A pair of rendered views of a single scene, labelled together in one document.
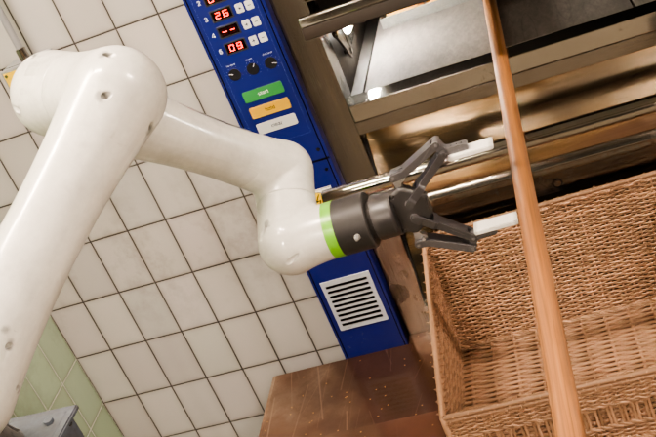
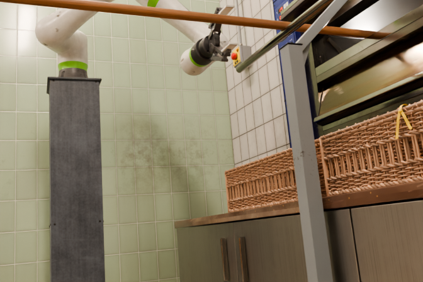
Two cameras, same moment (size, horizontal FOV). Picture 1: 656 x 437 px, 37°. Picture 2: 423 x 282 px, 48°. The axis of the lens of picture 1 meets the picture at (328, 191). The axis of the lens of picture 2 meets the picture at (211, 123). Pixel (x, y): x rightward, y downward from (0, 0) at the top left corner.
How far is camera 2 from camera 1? 1.93 m
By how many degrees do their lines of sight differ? 61
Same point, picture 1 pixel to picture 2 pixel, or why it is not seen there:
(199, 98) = (277, 65)
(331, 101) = (310, 65)
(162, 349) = not seen: hidden behind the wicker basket
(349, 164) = (313, 99)
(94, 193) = not seen: outside the picture
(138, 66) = not seen: outside the picture
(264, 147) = (202, 26)
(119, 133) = not seen: outside the picture
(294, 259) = (182, 62)
